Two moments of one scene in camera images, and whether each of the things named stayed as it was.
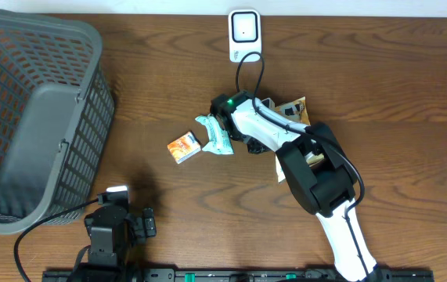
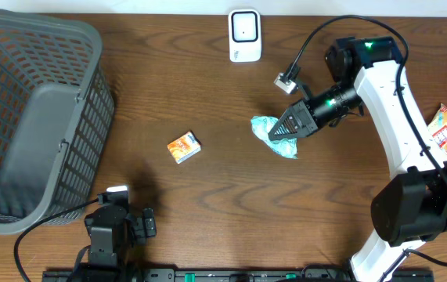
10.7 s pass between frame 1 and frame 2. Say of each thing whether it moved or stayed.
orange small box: stayed
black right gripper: moved
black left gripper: stayed
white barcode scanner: stayed
